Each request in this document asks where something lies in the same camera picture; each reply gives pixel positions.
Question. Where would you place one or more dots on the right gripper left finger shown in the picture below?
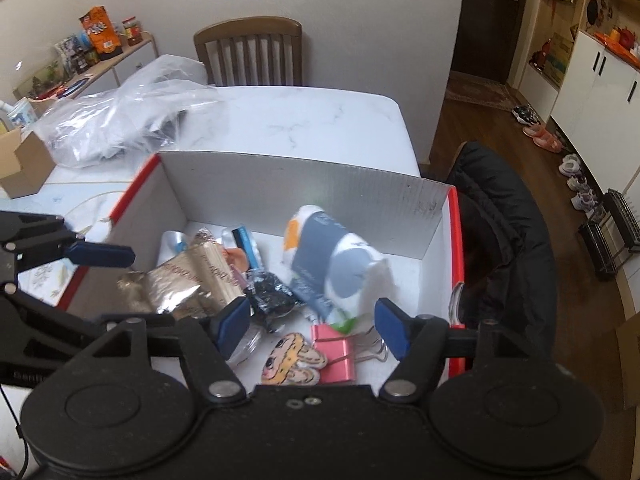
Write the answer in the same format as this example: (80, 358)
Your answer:
(206, 345)

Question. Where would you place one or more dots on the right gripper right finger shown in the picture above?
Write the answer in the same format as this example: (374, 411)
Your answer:
(418, 344)

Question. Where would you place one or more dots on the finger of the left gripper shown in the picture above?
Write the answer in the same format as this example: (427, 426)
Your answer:
(100, 255)

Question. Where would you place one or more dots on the silver foil snack bag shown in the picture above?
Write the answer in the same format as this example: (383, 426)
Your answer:
(199, 281)

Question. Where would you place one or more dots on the pink binder clip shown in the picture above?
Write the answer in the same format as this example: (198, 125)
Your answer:
(345, 352)

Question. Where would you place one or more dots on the black screws bag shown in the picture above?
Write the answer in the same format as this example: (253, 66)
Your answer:
(269, 298)

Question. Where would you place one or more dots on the cartoon face sticker plush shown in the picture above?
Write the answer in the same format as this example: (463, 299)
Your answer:
(293, 362)

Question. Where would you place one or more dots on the blue white tissue pack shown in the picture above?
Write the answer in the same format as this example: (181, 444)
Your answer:
(335, 272)

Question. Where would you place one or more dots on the blue white sachet packet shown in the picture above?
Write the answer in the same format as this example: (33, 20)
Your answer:
(245, 249)

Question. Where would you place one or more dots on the small brown cardboard box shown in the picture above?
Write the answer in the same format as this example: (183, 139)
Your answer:
(25, 163)

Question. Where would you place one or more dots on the red cardboard box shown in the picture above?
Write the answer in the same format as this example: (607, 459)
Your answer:
(412, 221)

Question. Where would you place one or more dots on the clear plastic bag pile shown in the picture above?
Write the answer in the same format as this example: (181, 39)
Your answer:
(144, 114)

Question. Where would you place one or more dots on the wooden side shelf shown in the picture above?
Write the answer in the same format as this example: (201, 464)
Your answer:
(109, 74)

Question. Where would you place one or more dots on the orange snack bag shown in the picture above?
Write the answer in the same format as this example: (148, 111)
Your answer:
(101, 33)

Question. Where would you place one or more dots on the red lid jar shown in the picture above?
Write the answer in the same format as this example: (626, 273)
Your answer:
(132, 30)

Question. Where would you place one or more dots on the wooden chair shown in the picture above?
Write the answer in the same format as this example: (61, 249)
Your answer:
(253, 51)

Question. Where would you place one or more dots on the white cabinets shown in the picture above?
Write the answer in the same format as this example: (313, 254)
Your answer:
(583, 81)

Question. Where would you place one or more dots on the black wire rack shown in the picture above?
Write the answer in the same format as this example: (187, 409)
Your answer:
(611, 234)

